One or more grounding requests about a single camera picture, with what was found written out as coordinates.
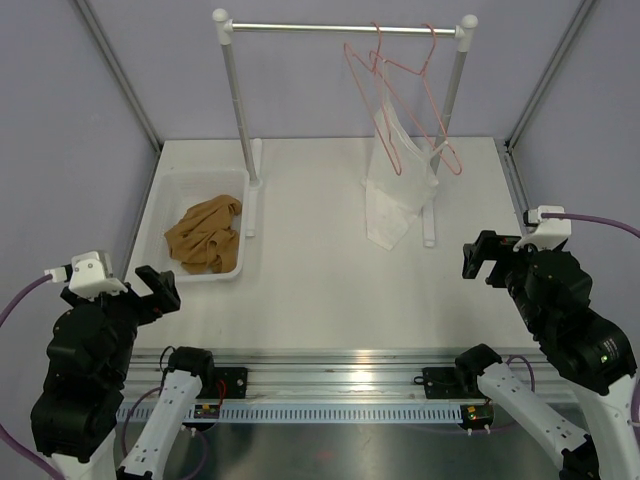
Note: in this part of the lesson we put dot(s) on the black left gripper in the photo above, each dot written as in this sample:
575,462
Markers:
156,282

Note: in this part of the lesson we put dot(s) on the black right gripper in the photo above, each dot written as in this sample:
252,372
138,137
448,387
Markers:
491,246

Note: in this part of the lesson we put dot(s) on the tan tank top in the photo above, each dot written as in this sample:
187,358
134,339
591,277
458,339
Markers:
204,240

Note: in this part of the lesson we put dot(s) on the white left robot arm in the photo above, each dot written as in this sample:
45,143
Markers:
74,420

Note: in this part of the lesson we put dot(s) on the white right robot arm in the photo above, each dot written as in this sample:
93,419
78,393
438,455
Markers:
552,295

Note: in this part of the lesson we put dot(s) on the white tank top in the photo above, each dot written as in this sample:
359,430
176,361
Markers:
399,181

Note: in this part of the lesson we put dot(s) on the white metal clothes rack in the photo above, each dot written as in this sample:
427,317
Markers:
406,45

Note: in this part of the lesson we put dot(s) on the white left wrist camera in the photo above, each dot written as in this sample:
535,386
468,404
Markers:
88,275

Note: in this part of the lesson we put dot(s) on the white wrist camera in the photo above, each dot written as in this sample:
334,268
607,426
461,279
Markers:
546,228
88,275

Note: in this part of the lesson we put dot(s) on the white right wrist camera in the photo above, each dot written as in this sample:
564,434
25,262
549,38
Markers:
546,228

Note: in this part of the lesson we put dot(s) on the aluminium mounting rail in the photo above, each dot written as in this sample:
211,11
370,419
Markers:
340,376

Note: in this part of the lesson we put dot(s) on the white slotted cable duct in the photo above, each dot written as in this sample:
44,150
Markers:
345,413

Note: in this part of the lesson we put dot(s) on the left aluminium frame post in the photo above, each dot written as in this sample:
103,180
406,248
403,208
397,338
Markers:
109,56

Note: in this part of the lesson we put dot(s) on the aluminium frame post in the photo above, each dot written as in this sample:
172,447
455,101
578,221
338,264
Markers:
577,23
109,56

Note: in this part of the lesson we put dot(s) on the right aluminium frame post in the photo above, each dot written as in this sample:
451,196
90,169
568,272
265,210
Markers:
577,23

